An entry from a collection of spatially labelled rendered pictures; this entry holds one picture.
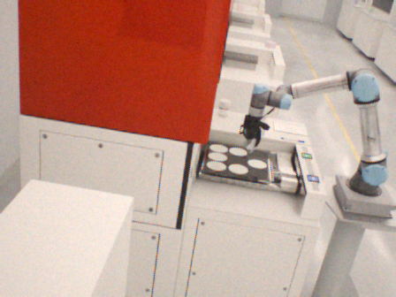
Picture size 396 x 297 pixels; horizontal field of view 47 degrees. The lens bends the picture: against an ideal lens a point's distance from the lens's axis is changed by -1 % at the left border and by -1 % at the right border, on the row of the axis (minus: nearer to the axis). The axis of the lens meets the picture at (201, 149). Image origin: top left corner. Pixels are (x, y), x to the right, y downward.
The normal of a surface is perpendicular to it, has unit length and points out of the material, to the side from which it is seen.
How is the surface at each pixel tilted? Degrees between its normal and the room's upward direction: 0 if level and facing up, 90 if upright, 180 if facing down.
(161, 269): 90
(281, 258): 90
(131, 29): 90
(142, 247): 90
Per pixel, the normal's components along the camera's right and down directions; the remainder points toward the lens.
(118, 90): -0.09, 0.41
